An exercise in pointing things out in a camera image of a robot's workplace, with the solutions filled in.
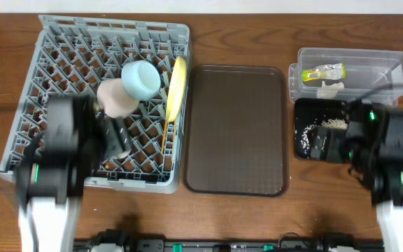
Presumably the white pink cup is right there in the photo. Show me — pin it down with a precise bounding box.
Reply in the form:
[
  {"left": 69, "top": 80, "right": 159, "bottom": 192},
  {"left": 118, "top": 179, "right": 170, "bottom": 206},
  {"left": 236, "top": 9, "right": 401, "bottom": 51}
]
[{"left": 104, "top": 139, "right": 132, "bottom": 160}]

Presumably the white pink bowl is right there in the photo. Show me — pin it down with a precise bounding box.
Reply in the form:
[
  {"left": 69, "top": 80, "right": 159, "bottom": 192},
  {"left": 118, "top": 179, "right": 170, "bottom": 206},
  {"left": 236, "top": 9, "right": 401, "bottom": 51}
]
[{"left": 97, "top": 78, "right": 139, "bottom": 118}]

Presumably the wooden chopstick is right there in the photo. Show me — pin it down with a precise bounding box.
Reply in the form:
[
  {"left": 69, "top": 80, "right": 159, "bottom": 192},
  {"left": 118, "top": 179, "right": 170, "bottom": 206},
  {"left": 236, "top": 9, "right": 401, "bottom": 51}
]
[
  {"left": 172, "top": 119, "right": 178, "bottom": 146},
  {"left": 161, "top": 120, "right": 169, "bottom": 154}
]

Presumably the light blue bowl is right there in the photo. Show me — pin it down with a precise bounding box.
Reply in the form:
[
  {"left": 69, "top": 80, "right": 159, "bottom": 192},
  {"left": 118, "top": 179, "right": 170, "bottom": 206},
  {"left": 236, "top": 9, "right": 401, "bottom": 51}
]
[{"left": 121, "top": 60, "right": 161, "bottom": 101}]

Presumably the yellow plate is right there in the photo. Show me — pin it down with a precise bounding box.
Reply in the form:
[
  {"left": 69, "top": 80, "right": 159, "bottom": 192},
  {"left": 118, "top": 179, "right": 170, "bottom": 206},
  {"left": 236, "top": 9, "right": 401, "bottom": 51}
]
[{"left": 166, "top": 56, "right": 188, "bottom": 122}]

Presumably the orange green snack wrapper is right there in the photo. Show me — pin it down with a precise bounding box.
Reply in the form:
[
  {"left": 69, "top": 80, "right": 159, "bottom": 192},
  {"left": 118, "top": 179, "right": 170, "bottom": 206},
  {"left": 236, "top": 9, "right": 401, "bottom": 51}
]
[{"left": 302, "top": 63, "right": 346, "bottom": 82}]

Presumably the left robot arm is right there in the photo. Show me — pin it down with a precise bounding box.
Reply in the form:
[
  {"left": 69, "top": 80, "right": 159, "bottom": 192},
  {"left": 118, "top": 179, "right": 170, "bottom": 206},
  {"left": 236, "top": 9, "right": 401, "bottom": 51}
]
[{"left": 15, "top": 94, "right": 132, "bottom": 251}]

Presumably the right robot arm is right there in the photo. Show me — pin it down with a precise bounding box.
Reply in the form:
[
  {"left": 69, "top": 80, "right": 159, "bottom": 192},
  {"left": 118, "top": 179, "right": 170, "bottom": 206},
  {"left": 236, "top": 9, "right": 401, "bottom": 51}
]
[{"left": 310, "top": 100, "right": 403, "bottom": 251}]

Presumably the spilled rice food waste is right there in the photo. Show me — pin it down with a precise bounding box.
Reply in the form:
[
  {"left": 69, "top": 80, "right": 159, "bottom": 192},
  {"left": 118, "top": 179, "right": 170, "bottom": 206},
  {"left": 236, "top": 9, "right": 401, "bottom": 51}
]
[{"left": 297, "top": 119, "right": 348, "bottom": 159}]

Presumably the black waste tray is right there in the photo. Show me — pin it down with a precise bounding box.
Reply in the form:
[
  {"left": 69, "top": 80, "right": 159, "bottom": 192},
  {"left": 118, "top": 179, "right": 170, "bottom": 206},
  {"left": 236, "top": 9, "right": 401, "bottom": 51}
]
[{"left": 294, "top": 98, "right": 361, "bottom": 163}]

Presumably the crumpled white tissue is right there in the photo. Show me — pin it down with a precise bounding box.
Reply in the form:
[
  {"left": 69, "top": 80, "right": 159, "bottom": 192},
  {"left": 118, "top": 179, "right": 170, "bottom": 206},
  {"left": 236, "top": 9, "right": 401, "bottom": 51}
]
[{"left": 316, "top": 81, "right": 344, "bottom": 99}]

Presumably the clear plastic bin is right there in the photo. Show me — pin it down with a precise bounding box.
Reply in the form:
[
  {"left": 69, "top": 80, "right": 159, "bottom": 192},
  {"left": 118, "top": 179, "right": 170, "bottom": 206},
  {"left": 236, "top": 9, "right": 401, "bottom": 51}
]
[{"left": 288, "top": 48, "right": 403, "bottom": 106}]

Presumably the grey plastic dish rack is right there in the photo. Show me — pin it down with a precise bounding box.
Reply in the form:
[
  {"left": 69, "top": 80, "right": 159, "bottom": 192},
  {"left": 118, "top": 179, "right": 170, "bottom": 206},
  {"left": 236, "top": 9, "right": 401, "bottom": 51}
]
[{"left": 0, "top": 15, "right": 192, "bottom": 194}]

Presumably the dark brown serving tray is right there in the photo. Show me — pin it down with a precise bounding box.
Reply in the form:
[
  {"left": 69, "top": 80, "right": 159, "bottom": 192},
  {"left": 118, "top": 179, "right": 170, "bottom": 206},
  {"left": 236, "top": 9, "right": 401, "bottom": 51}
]
[{"left": 183, "top": 65, "right": 289, "bottom": 197}]

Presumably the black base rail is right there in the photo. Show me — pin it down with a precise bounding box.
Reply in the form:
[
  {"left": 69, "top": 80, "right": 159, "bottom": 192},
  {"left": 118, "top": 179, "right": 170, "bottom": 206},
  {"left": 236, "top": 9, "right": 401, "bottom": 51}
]
[{"left": 72, "top": 230, "right": 385, "bottom": 252}]

